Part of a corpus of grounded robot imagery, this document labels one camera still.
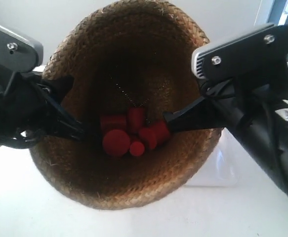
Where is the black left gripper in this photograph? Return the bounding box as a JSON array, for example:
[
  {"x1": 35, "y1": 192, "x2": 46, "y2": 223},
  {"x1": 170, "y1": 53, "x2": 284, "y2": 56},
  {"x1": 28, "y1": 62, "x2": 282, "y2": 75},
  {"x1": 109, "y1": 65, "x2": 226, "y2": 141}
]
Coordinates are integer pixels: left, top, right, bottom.
[{"x1": 0, "y1": 65, "x2": 87, "y2": 148}]

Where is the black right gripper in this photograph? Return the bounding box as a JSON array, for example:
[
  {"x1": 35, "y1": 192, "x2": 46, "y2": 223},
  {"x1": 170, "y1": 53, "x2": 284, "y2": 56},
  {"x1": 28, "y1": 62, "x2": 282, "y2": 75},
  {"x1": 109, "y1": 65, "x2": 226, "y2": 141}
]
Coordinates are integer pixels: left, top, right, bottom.
[{"x1": 163, "y1": 79, "x2": 265, "y2": 132}]

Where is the brown woven wicker basket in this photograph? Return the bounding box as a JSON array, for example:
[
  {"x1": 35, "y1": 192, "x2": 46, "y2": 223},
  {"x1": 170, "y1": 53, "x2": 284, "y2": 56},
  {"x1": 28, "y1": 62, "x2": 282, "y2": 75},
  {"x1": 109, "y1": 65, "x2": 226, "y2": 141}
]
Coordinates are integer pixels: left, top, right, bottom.
[{"x1": 30, "y1": 0, "x2": 221, "y2": 210}]

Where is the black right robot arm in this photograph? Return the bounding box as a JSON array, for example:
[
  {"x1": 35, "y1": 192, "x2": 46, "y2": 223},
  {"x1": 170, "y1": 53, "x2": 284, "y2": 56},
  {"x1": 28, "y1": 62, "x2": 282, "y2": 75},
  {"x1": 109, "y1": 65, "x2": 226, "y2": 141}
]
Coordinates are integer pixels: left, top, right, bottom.
[{"x1": 163, "y1": 62, "x2": 288, "y2": 197}]

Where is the white rectangular plastic tray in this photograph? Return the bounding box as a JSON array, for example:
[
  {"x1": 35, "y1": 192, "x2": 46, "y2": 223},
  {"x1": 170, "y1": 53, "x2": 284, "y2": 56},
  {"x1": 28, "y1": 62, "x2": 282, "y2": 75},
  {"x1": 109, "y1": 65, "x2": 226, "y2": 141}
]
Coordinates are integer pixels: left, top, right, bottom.
[{"x1": 185, "y1": 129, "x2": 239, "y2": 188}]

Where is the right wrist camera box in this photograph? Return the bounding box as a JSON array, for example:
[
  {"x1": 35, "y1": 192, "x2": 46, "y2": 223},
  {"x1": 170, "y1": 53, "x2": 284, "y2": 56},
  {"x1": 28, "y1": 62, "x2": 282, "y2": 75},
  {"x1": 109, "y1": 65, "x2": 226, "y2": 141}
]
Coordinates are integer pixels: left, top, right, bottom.
[{"x1": 191, "y1": 23, "x2": 288, "y2": 81}]

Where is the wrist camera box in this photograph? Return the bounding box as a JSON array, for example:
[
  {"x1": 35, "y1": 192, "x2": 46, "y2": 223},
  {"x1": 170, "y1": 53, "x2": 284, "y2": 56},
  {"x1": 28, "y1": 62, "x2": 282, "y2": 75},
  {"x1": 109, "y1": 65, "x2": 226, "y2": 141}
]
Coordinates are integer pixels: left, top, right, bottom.
[
  {"x1": 191, "y1": 23, "x2": 288, "y2": 81},
  {"x1": 0, "y1": 25, "x2": 43, "y2": 72}
]

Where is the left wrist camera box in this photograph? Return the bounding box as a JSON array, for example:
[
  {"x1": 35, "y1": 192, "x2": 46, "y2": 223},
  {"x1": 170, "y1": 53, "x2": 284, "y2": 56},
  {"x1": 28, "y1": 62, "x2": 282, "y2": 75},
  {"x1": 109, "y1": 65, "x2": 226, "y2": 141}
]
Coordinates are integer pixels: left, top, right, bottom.
[{"x1": 0, "y1": 25, "x2": 43, "y2": 72}]

